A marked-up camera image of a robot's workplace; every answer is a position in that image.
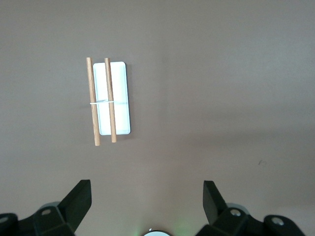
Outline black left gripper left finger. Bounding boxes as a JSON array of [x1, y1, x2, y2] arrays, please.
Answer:
[[0, 179, 93, 236]]

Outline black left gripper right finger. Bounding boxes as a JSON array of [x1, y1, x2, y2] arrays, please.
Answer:
[[196, 180, 306, 236]]

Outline white towel rack wooden bars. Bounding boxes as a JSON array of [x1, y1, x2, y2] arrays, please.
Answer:
[[86, 57, 131, 147]]

